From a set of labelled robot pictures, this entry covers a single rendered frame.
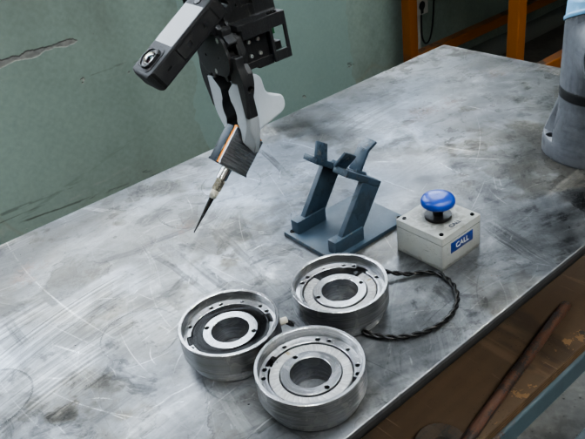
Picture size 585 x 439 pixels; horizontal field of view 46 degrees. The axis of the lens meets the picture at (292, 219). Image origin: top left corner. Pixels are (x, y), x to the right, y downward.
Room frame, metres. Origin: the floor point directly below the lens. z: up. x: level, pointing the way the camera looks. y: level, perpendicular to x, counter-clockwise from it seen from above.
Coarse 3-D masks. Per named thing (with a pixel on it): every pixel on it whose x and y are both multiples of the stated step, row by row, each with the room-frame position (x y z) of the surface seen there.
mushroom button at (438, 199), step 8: (432, 192) 0.68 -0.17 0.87; (440, 192) 0.68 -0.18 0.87; (448, 192) 0.68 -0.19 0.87; (424, 200) 0.67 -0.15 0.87; (432, 200) 0.67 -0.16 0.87; (440, 200) 0.66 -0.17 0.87; (448, 200) 0.66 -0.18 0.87; (424, 208) 0.67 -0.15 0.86; (432, 208) 0.66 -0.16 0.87; (440, 208) 0.66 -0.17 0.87; (448, 208) 0.66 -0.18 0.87
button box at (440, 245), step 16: (416, 208) 0.70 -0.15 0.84; (464, 208) 0.69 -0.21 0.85; (400, 224) 0.68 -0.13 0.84; (416, 224) 0.67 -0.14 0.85; (432, 224) 0.66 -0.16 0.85; (448, 224) 0.66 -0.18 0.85; (464, 224) 0.65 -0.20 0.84; (480, 224) 0.67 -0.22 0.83; (400, 240) 0.68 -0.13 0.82; (416, 240) 0.66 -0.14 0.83; (432, 240) 0.64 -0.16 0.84; (448, 240) 0.64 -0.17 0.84; (464, 240) 0.65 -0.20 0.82; (416, 256) 0.66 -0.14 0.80; (432, 256) 0.64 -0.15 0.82; (448, 256) 0.64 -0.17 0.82
